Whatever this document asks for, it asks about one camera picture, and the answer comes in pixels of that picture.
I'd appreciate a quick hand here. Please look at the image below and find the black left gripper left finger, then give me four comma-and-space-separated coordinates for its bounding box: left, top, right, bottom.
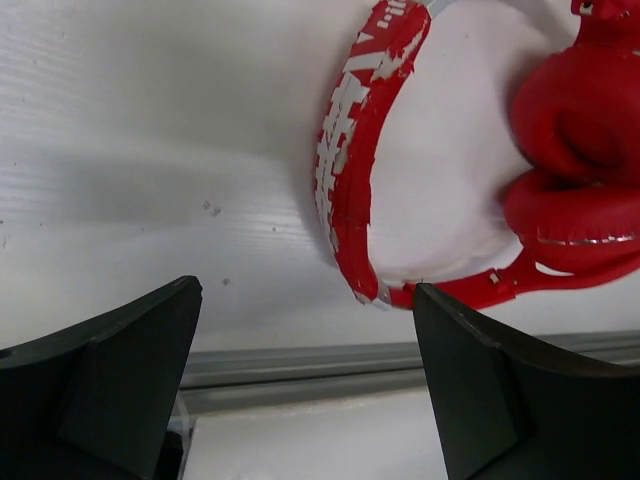
1, 276, 202, 479

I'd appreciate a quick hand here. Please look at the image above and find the aluminium table edge rail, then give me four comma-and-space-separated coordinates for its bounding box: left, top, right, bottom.
178, 331, 640, 415

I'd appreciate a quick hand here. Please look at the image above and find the red over-ear headphones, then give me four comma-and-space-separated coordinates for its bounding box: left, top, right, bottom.
313, 1, 639, 309

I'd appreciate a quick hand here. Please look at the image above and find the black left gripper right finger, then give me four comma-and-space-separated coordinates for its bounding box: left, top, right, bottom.
413, 284, 639, 479

